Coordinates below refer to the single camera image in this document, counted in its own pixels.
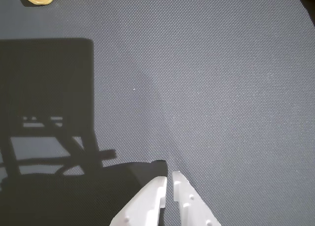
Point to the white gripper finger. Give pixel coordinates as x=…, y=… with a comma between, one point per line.
x=189, y=206
x=145, y=201

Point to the black textured mat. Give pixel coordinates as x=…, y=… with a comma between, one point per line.
x=197, y=88

